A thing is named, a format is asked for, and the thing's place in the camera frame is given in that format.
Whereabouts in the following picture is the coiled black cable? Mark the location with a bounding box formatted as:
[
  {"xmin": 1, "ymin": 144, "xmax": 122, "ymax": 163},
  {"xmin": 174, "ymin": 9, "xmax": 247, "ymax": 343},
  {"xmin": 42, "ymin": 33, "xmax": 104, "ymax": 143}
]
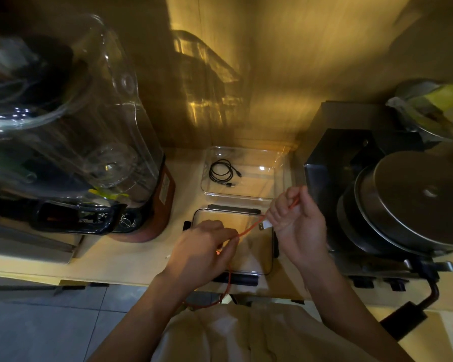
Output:
[{"xmin": 209, "ymin": 159, "xmax": 243, "ymax": 188}]

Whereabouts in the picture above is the person's left forearm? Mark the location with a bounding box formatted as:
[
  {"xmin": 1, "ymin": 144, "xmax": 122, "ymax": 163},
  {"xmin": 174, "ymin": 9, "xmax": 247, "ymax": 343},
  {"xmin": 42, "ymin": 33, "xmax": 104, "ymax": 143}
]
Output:
[{"xmin": 86, "ymin": 273, "xmax": 198, "ymax": 362}]

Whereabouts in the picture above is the beige apron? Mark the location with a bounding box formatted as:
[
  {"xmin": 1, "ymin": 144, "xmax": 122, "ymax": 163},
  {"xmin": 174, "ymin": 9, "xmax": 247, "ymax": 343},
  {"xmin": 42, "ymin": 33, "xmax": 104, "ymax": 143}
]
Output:
[{"xmin": 151, "ymin": 301, "xmax": 379, "ymax": 362}]

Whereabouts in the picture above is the blender with clear cover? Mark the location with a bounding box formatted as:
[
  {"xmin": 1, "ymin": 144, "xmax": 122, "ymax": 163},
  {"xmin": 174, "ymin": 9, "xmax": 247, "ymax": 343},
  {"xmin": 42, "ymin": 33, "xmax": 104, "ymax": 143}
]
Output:
[{"xmin": 0, "ymin": 13, "xmax": 176, "ymax": 244}]

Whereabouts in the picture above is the orange charging cable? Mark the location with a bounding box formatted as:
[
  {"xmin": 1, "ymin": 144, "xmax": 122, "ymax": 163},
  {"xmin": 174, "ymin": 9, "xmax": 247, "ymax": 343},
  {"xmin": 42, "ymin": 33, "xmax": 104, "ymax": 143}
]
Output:
[{"xmin": 182, "ymin": 197, "xmax": 301, "ymax": 309}]

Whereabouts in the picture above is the person's left hand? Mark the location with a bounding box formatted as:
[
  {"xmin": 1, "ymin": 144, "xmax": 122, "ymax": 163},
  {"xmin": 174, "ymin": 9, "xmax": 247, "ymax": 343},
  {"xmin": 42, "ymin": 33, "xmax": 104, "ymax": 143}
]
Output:
[{"xmin": 157, "ymin": 220, "xmax": 241, "ymax": 290}]

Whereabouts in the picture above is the steel bowl with yellow bag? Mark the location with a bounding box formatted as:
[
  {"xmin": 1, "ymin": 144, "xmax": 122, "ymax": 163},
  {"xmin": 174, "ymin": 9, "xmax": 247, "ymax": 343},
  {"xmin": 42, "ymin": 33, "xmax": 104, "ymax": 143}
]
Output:
[{"xmin": 385, "ymin": 78, "xmax": 453, "ymax": 144}]

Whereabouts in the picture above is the person's right hand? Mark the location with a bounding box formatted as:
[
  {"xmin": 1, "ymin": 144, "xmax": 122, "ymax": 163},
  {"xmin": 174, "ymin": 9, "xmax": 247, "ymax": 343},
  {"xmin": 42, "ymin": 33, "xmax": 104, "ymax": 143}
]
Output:
[{"xmin": 266, "ymin": 185, "xmax": 328, "ymax": 269}]

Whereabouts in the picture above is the person's right forearm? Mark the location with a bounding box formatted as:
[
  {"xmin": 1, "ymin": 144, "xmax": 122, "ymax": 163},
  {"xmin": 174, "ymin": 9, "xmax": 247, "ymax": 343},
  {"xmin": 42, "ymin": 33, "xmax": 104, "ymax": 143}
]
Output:
[{"xmin": 287, "ymin": 255, "xmax": 415, "ymax": 362}]

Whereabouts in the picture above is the clear plastic container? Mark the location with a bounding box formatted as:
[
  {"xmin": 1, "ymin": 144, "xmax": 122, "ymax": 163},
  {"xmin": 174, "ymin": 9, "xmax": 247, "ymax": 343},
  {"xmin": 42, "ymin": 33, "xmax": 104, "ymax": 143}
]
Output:
[{"xmin": 200, "ymin": 146, "xmax": 292, "ymax": 202}]

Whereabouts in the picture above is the steel round waffle maker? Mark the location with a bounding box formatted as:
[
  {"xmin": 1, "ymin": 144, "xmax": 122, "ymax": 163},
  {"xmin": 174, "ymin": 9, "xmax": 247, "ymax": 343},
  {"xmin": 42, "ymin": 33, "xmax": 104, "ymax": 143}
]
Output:
[{"xmin": 304, "ymin": 101, "xmax": 453, "ymax": 342}]

